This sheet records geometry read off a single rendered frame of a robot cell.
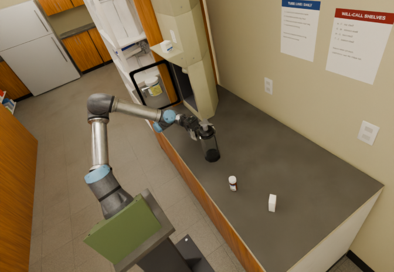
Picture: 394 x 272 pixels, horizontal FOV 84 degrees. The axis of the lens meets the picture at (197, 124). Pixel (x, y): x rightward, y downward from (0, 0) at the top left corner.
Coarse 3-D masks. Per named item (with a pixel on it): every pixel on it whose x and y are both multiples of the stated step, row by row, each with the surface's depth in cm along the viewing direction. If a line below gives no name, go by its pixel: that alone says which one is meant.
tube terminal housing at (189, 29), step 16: (160, 16) 139; (176, 16) 121; (192, 16) 126; (176, 32) 128; (192, 32) 130; (176, 48) 140; (192, 48) 135; (208, 48) 156; (192, 64) 140; (208, 64) 156; (192, 80) 146; (208, 80) 156; (208, 96) 160; (192, 112) 180; (208, 112) 167
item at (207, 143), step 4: (200, 136) 124; (208, 136) 123; (204, 140) 125; (208, 140) 125; (212, 140) 126; (204, 144) 128; (208, 144) 127; (212, 144) 128; (204, 148) 131; (208, 148) 129; (212, 148) 130; (216, 148) 132; (204, 152) 136; (208, 152) 132; (212, 152) 132; (216, 152) 134; (208, 156) 134; (212, 156) 134; (216, 156) 135
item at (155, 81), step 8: (160, 64) 164; (144, 72) 163; (152, 72) 165; (160, 72) 167; (136, 80) 164; (144, 80) 166; (152, 80) 168; (160, 80) 171; (168, 80) 173; (144, 88) 170; (152, 88) 172; (160, 88) 174; (168, 88) 177; (152, 96) 176; (160, 96) 178; (168, 96) 181; (152, 104) 180; (160, 104) 182
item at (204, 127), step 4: (204, 124) 124; (200, 128) 127; (204, 128) 123; (208, 128) 125; (212, 128) 125; (200, 132) 125; (204, 132) 123; (208, 132) 123; (212, 132) 124; (204, 136) 123
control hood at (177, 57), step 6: (150, 48) 152; (156, 48) 149; (174, 48) 141; (162, 54) 138; (168, 54) 136; (174, 54) 134; (180, 54) 133; (168, 60) 131; (174, 60) 133; (180, 60) 135; (186, 66) 139
